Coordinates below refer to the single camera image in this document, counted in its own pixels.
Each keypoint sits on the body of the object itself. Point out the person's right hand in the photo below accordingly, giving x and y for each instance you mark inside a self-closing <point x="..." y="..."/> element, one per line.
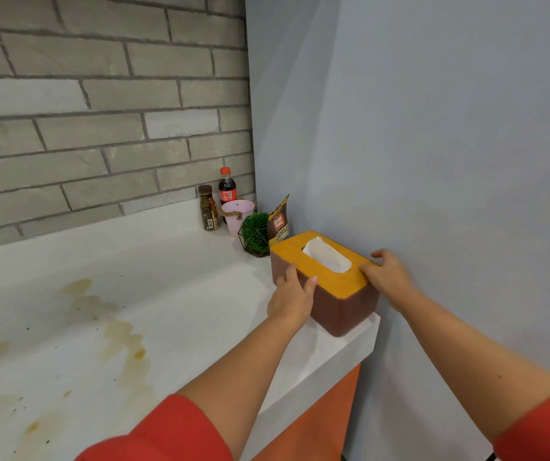
<point x="392" y="280"/>

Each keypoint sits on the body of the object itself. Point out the person's left hand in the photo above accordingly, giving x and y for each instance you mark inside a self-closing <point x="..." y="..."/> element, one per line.
<point x="291" y="302"/>

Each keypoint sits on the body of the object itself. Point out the brown tissue box yellow lid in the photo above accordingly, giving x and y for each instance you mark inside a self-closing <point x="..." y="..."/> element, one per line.
<point x="347" y="307"/>

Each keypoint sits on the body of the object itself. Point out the dark and yellow snack packet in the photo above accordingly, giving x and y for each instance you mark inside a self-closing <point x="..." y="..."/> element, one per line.
<point x="279" y="225"/>

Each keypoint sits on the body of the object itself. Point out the brown spice jar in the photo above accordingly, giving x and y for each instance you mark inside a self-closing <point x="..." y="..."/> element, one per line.
<point x="208" y="211"/>

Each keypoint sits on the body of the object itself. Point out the cola bottle with red cap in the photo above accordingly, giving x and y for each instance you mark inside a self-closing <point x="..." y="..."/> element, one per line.
<point x="227" y="187"/>

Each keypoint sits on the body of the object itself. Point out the person's right forearm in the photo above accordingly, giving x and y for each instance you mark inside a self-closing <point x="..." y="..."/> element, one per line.
<point x="481" y="369"/>

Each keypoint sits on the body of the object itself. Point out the white countertop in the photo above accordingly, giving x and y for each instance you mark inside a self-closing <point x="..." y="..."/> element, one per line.
<point x="159" y="283"/>

